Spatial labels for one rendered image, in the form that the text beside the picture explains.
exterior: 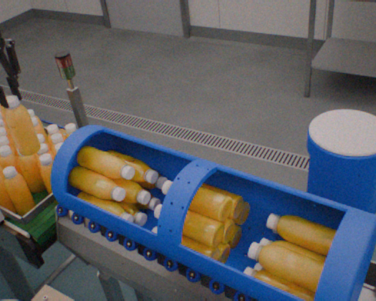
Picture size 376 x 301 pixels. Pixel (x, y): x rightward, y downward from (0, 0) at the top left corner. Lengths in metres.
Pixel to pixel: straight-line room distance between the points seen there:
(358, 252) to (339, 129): 0.73
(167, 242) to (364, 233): 0.46
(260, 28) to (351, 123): 3.18
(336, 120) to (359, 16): 2.80
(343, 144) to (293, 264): 0.61
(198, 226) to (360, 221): 0.39
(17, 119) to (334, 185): 1.06
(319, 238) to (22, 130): 0.88
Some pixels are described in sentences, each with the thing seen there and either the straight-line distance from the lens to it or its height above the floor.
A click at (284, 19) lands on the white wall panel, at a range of 4.55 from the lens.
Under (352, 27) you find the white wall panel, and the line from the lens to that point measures 4.40.
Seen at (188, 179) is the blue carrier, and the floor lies 1.23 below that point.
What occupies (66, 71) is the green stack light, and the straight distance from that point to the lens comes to 1.82.
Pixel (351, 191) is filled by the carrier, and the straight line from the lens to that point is 1.57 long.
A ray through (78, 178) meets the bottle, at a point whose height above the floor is 1.12.
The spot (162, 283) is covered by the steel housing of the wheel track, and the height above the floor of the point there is 0.88.
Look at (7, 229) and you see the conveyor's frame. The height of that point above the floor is 0.90.
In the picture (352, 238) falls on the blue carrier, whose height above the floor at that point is 1.23.
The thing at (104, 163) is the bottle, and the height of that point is 1.17.
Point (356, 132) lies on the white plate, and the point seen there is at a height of 1.04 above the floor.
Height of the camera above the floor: 1.92
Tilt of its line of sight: 37 degrees down
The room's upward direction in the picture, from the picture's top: 7 degrees counter-clockwise
